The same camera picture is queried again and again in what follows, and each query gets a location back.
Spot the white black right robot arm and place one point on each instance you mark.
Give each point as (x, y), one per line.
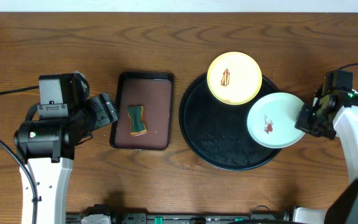
(334, 115)

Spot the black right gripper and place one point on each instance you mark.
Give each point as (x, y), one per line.
(302, 123)

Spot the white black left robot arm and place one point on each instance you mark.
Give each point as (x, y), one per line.
(64, 117)

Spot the yellow dirty plate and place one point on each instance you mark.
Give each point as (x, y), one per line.
(234, 78)

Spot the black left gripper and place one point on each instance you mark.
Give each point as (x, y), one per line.
(103, 109)

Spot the green orange sponge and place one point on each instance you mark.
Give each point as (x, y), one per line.
(137, 120)

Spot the light green plate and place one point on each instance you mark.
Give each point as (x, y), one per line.
(271, 120)
(315, 101)

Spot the black rectangular water tray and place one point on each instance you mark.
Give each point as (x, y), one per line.
(144, 103)

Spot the black round tray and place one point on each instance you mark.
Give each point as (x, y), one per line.
(217, 132)

